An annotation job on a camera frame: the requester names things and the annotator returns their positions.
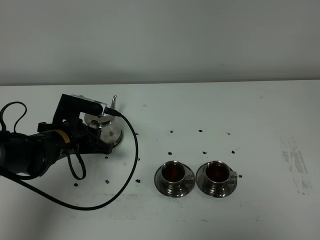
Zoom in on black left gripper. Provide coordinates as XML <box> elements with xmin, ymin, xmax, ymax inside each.
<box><xmin>59</xmin><ymin>118</ymin><xmax>112</xmax><ymax>155</ymax></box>

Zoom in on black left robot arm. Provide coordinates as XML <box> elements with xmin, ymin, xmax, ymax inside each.
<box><xmin>0</xmin><ymin>119</ymin><xmax>113</xmax><ymax>177</ymax></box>

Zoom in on stainless steel teapot saucer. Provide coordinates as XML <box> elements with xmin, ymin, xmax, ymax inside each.
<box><xmin>112</xmin><ymin>130</ymin><xmax>123</xmax><ymax>148</ymax></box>

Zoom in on left stainless steel teacup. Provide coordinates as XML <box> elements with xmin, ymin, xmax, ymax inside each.
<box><xmin>160</xmin><ymin>160</ymin><xmax>194</xmax><ymax>184</ymax></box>

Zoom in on stainless steel teacup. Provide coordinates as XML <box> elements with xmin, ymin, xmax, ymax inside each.
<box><xmin>160</xmin><ymin>160</ymin><xmax>194</xmax><ymax>184</ymax></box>
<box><xmin>204</xmin><ymin>161</ymin><xmax>238</xmax><ymax>184</ymax></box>

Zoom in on left stainless steel saucer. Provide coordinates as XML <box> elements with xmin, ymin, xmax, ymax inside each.
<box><xmin>154</xmin><ymin>165</ymin><xmax>196</xmax><ymax>198</ymax></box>

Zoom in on right stainless steel saucer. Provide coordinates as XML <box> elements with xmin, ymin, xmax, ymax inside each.
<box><xmin>196</xmin><ymin>162</ymin><xmax>238</xmax><ymax>198</ymax></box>

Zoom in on right stainless steel teacup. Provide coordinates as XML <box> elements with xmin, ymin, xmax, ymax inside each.
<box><xmin>204</xmin><ymin>161</ymin><xmax>238</xmax><ymax>184</ymax></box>

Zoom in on black left camera cable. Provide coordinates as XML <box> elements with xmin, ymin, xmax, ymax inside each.
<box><xmin>0</xmin><ymin>101</ymin><xmax>139</xmax><ymax>210</ymax></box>

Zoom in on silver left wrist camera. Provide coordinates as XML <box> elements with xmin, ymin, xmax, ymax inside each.
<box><xmin>51</xmin><ymin>93</ymin><xmax>109</xmax><ymax>125</ymax></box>

